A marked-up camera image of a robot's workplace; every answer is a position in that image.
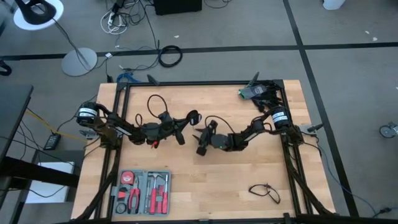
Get red-handled pliers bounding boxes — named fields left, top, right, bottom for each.
left=127, top=177, right=142, bottom=215

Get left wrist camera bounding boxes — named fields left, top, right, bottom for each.
left=158, top=111, right=173, bottom=124

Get white cable bundle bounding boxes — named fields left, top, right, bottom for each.
left=99, top=8, right=129, bottom=35

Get thin blue floor cable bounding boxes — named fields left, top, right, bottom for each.
left=317, top=144, right=382, bottom=217

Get white box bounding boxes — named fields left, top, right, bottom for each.
left=24, top=161, right=76, bottom=205

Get white waste bin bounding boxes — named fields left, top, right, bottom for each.
left=322, top=0, right=347, bottom=11

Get black-framed safety glasses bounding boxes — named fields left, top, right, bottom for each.
left=248, top=183, right=281, bottom=205

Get blue cable bundle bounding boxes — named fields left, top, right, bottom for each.
left=116, top=71, right=141, bottom=84

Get black box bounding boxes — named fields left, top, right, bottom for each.
left=152, top=0, right=203, bottom=16

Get grey tool kit case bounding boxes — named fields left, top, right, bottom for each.
left=111, top=169, right=172, bottom=217

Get long black floor cable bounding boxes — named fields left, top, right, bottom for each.
left=136, top=0, right=161, bottom=52

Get left camera black cable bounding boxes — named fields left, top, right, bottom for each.
left=146, top=93, right=169, bottom=119

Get right camera black cable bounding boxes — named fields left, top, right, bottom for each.
left=205, top=115, right=238, bottom=135

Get black aluminium rig frame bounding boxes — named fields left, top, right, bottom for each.
left=73, top=79, right=338, bottom=224

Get black desk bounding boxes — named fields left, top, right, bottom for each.
left=0, top=83, right=81, bottom=224

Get grey small screwdriver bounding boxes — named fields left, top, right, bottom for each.
left=143, top=179, right=150, bottom=214

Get black cord spool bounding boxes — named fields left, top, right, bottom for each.
left=187, top=109, right=203, bottom=126

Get red-handled hammer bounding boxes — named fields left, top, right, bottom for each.
left=147, top=172, right=162, bottom=215

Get black power adapter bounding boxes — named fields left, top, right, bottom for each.
left=43, top=133, right=62, bottom=151

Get yellow cable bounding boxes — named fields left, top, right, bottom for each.
left=25, top=108, right=90, bottom=143

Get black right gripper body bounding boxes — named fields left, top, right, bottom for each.
left=203, top=130, right=233, bottom=151

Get camera black cable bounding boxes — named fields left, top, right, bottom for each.
left=146, top=93, right=169, bottom=119
left=205, top=115, right=238, bottom=135

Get red utility knife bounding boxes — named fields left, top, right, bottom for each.
left=117, top=185, right=129, bottom=200

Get black curved floor object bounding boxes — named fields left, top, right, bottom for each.
left=0, top=58, right=13, bottom=77

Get red-handled screwdriver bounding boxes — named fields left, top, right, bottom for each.
left=162, top=174, right=170, bottom=215

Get grey caster wheel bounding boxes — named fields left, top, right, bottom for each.
left=379, top=121, right=398, bottom=139

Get black coated work glove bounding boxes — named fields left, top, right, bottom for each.
left=251, top=79, right=285, bottom=114

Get red tape measure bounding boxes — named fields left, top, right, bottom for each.
left=119, top=170, right=136, bottom=185

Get coiled black cable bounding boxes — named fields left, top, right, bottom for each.
left=158, top=45, right=183, bottom=68

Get white floor lamp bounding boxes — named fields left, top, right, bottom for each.
left=13, top=0, right=99, bottom=77

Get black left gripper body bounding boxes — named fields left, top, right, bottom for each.
left=143, top=121, right=181, bottom=144

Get black plug cable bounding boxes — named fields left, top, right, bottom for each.
left=371, top=206, right=398, bottom=218

